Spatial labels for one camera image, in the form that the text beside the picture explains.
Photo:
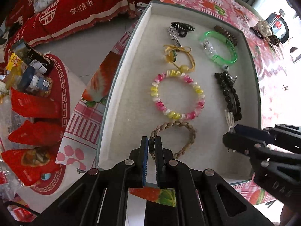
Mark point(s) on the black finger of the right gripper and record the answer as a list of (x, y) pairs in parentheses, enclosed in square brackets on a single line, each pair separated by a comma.
[(243, 145)]

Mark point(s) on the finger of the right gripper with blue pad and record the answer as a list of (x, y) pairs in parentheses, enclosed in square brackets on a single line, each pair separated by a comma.
[(253, 133)]

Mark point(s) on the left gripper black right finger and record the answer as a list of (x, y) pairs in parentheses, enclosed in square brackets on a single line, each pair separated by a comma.
[(162, 157)]

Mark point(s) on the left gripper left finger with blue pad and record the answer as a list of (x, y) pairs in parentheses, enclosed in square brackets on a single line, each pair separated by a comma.
[(138, 170)]

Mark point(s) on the white bow hair clip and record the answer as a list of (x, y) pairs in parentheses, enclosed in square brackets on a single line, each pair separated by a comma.
[(230, 120)]

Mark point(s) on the black beaded hair clip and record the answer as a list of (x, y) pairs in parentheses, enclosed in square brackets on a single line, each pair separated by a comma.
[(230, 95)]

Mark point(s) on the silver pearl charm earring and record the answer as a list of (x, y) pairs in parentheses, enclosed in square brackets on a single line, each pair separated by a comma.
[(226, 70)]

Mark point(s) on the silver chain keyring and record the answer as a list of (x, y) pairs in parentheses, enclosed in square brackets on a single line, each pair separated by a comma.
[(173, 33)]

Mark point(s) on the green plastic bangle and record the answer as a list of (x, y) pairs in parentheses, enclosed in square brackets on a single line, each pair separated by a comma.
[(218, 48)]

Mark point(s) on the small black claw clip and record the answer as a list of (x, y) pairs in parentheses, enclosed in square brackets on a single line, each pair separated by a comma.
[(182, 28)]

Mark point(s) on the leopard print scrunchie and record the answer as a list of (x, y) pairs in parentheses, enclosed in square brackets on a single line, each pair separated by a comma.
[(273, 40)]

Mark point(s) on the black oval hair clip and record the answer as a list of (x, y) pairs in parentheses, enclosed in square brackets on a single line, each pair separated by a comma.
[(256, 32)]

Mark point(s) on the round black mirror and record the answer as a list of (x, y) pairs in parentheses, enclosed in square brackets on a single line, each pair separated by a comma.
[(280, 30)]

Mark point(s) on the white scrunchie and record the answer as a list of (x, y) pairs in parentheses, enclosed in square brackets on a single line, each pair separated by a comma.
[(263, 28)]

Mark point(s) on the red round basket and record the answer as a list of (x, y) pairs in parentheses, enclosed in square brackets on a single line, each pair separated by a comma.
[(46, 118)]

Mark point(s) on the red bed blanket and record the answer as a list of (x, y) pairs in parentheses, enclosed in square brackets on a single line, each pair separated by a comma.
[(61, 18)]

